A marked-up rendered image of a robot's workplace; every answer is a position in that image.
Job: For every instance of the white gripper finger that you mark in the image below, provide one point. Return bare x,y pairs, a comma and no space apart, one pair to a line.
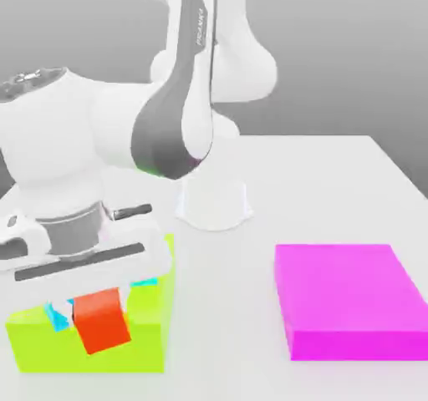
65,310
124,295

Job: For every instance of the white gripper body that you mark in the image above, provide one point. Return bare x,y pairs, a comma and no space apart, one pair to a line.
100,267

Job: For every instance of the small red cube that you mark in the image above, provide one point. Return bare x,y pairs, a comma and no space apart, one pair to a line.
100,320

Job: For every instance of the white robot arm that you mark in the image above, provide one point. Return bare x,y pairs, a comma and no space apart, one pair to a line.
60,133

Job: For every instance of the small cyan cube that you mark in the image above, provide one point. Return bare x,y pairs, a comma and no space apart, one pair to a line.
56,317

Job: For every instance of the large lime green box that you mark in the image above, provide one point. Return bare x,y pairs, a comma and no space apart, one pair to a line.
40,347

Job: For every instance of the large magenta box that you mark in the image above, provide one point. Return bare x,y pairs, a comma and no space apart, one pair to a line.
341,290

